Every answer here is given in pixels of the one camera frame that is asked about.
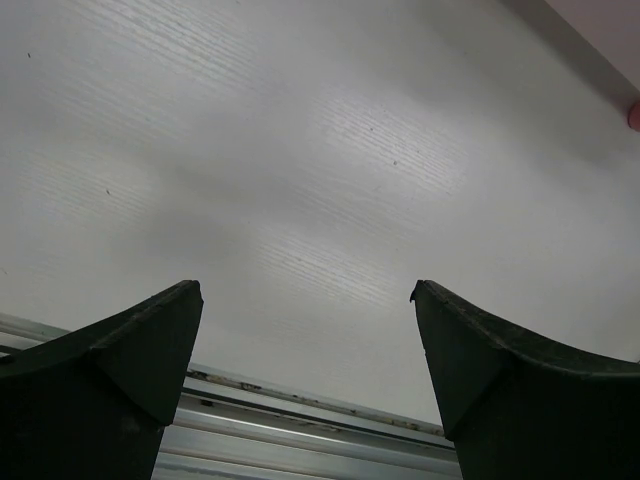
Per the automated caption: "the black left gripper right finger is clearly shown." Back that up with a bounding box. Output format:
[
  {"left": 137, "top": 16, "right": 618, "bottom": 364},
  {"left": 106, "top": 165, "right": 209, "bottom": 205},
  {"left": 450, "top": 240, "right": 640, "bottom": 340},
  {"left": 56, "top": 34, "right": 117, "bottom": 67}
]
[{"left": 411, "top": 280, "right": 639, "bottom": 479}]

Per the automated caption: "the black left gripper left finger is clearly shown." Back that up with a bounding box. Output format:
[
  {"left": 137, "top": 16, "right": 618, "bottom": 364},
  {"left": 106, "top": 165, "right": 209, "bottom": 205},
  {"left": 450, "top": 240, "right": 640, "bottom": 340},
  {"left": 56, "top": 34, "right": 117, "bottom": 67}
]
[{"left": 1, "top": 280, "right": 203, "bottom": 479}]

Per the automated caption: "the aluminium table edge rail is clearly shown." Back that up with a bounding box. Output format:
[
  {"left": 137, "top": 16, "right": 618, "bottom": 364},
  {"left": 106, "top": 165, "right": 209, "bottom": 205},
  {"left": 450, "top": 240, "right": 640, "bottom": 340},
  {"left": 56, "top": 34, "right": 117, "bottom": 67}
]
[{"left": 1, "top": 315, "right": 461, "bottom": 479}]

